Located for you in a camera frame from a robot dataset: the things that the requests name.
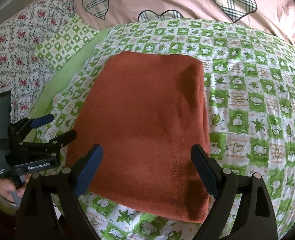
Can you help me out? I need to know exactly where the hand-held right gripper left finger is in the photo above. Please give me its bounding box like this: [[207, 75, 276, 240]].
[[15, 144, 104, 240]]

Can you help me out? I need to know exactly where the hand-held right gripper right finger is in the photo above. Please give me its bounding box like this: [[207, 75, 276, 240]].
[[190, 144, 279, 240]]

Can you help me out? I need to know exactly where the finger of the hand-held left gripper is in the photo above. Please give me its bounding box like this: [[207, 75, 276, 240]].
[[45, 129, 77, 152], [23, 114, 54, 130]]

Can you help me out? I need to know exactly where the rust orange fleece garment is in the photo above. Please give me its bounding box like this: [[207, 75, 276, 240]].
[[65, 51, 211, 224]]

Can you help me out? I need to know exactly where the person's left forearm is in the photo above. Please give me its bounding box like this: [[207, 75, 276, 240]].
[[0, 187, 19, 215]]

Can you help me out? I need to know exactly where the person's left hand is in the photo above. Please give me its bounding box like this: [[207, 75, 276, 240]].
[[0, 176, 31, 205]]

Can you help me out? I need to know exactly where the green checked pillow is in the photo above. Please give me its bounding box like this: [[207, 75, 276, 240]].
[[34, 14, 100, 72]]

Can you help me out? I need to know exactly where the floral bed sheet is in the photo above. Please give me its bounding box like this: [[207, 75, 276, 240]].
[[0, 0, 78, 188]]

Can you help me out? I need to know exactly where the green checked blanket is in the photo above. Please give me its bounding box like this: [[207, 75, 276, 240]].
[[28, 17, 295, 240]]

